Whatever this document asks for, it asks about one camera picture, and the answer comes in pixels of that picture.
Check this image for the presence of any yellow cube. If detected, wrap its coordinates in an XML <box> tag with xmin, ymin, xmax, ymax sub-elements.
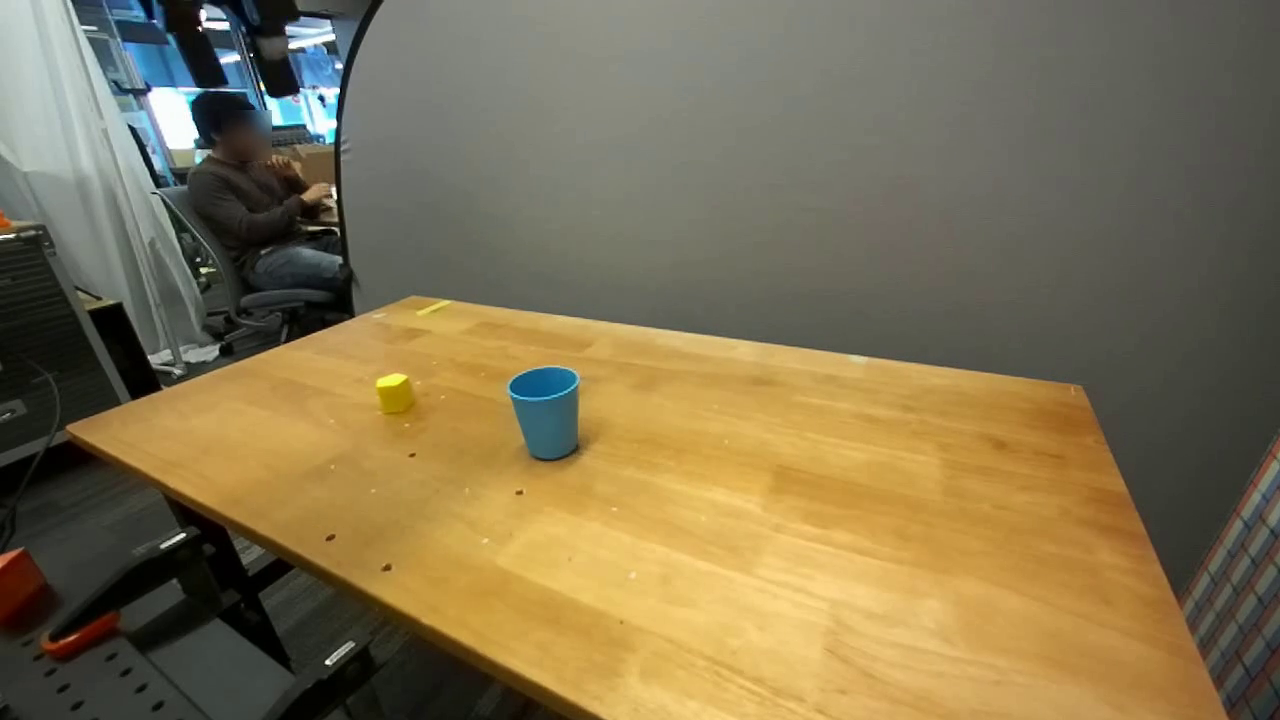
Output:
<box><xmin>374</xmin><ymin>366</ymin><xmax>420</xmax><ymax>421</ymax></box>

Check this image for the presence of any blue plastic cup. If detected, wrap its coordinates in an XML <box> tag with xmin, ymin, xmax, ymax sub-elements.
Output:
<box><xmin>504</xmin><ymin>363</ymin><xmax>587</xmax><ymax>464</ymax></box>

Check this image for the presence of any grey backdrop panel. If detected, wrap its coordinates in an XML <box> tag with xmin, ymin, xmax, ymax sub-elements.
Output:
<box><xmin>333</xmin><ymin>0</ymin><xmax>1280</xmax><ymax>593</ymax></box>

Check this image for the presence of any seated person in dark sweater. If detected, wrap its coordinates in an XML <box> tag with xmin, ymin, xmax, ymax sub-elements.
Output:
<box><xmin>185</xmin><ymin>91</ymin><xmax>355</xmax><ymax>295</ymax></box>

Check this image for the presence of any seated person in background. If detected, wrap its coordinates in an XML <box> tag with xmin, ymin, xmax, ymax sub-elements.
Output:
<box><xmin>153</xmin><ymin>184</ymin><xmax>355</xmax><ymax>354</ymax></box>

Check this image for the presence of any black table leg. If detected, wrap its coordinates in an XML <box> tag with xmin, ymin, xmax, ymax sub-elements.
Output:
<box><xmin>155</xmin><ymin>492</ymin><xmax>302</xmax><ymax>676</ymax></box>

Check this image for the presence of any white sheer curtain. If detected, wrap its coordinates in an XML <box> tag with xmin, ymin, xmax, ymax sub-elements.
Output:
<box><xmin>0</xmin><ymin>0</ymin><xmax>211</xmax><ymax>366</ymax></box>

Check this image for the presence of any black equipment cabinet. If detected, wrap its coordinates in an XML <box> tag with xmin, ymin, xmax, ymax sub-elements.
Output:
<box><xmin>0</xmin><ymin>218</ymin><xmax>133</xmax><ymax>464</ymax></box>

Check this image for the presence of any plaid fabric chair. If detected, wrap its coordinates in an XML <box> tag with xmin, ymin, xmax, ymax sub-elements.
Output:
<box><xmin>1182</xmin><ymin>436</ymin><xmax>1280</xmax><ymax>720</ymax></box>

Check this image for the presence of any orange block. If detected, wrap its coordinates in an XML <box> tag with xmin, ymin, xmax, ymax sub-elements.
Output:
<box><xmin>0</xmin><ymin>544</ymin><xmax>52</xmax><ymax>631</ymax></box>

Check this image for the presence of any orange handled clamp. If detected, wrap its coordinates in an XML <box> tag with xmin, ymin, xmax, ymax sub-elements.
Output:
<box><xmin>35</xmin><ymin>607</ymin><xmax>128</xmax><ymax>663</ymax></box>

